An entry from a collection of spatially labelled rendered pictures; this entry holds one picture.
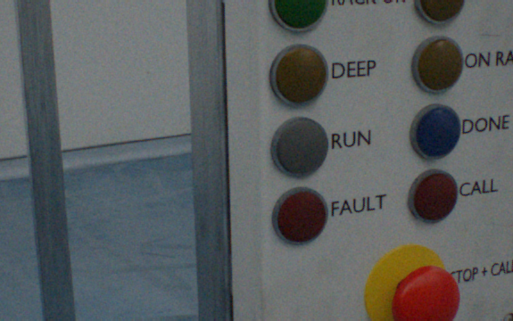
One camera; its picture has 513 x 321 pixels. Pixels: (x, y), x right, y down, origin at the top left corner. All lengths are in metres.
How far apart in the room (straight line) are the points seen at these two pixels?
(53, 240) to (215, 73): 1.19
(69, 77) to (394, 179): 3.92
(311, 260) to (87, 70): 3.95
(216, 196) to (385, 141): 0.11
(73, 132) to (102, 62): 0.40
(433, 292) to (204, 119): 0.16
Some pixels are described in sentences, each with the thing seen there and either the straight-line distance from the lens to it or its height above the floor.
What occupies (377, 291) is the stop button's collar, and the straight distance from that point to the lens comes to 0.45.
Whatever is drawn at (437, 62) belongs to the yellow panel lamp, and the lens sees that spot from 0.43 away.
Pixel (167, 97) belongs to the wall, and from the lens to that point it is 4.52.
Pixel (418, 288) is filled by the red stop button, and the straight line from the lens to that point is 0.43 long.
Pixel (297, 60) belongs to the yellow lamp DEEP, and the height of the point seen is 1.02.
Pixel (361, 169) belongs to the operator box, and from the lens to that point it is 0.42.
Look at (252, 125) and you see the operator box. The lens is 0.40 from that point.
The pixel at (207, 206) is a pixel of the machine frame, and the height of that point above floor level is 0.92.
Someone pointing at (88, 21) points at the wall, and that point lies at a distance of 4.32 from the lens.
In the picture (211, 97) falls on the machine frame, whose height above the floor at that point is 0.99.
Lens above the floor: 1.07
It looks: 14 degrees down
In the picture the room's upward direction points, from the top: 1 degrees counter-clockwise
